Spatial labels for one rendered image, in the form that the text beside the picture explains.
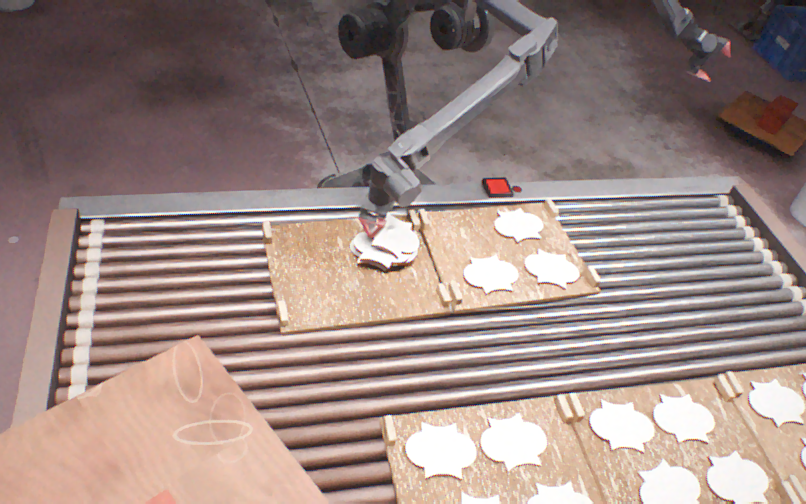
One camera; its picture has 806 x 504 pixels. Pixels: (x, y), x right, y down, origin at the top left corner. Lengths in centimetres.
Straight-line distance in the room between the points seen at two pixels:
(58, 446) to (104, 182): 224
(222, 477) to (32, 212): 228
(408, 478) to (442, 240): 69
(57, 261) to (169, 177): 174
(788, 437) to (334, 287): 110
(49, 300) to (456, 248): 98
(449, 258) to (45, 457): 102
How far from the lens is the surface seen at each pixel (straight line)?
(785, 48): 590
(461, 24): 233
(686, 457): 162
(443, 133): 159
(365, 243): 170
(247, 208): 187
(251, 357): 153
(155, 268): 173
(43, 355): 157
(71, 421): 136
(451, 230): 185
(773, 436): 178
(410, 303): 164
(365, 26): 272
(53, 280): 171
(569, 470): 149
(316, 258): 171
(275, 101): 395
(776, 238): 231
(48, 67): 434
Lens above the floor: 217
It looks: 44 degrees down
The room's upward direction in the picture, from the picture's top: 12 degrees clockwise
